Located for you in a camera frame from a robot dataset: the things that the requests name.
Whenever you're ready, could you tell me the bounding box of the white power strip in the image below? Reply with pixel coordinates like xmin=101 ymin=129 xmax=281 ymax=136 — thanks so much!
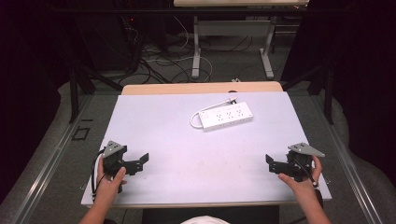
xmin=198 ymin=101 xmax=254 ymax=133

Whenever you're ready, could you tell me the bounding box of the white table mat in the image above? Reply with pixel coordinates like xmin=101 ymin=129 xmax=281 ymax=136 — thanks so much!
xmin=80 ymin=91 xmax=332 ymax=209

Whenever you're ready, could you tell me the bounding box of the person's right hand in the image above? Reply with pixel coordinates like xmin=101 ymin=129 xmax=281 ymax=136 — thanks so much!
xmin=277 ymin=155 xmax=323 ymax=200

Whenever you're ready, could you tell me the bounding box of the white floor cable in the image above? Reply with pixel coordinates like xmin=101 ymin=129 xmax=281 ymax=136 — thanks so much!
xmin=145 ymin=15 xmax=215 ymax=84

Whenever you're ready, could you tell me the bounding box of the bundle of black floor cables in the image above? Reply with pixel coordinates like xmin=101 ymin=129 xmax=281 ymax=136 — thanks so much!
xmin=116 ymin=17 xmax=195 ymax=86

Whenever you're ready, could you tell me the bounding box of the white power strip cable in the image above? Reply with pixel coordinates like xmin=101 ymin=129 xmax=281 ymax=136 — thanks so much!
xmin=189 ymin=97 xmax=238 ymax=129

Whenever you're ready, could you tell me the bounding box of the white metal desk frame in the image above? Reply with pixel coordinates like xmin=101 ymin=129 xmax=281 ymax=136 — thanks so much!
xmin=173 ymin=0 xmax=310 ymax=80

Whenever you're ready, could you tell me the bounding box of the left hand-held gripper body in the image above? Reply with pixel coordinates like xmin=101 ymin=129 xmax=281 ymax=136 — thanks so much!
xmin=102 ymin=140 xmax=129 ymax=176

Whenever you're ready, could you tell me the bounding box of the black metal stand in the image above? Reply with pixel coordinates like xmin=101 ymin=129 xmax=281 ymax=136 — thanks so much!
xmin=281 ymin=62 xmax=336 ymax=126
xmin=68 ymin=63 xmax=124 ymax=124

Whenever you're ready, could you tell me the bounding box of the wooden table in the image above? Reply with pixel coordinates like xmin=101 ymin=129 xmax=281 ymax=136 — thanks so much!
xmin=120 ymin=80 xmax=284 ymax=96

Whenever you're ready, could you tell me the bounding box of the black and white gripper cable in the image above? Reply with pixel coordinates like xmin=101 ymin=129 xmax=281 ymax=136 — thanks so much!
xmin=91 ymin=148 xmax=106 ymax=202

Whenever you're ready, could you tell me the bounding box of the person's white cap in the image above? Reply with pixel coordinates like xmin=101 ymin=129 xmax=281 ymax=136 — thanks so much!
xmin=180 ymin=215 xmax=231 ymax=224

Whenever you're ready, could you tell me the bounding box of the aluminium rail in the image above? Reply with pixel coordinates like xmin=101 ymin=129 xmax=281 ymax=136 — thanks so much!
xmin=8 ymin=94 xmax=94 ymax=224
xmin=307 ymin=92 xmax=386 ymax=224

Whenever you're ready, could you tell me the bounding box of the person's left hand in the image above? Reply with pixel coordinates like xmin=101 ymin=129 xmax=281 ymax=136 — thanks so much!
xmin=94 ymin=155 xmax=128 ymax=205

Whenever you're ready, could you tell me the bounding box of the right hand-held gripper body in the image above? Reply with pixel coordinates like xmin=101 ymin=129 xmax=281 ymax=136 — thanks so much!
xmin=285 ymin=142 xmax=326 ymax=183

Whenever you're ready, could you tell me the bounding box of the dark curtain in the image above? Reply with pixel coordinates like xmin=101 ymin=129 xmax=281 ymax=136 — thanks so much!
xmin=0 ymin=0 xmax=74 ymax=204
xmin=279 ymin=0 xmax=396 ymax=180

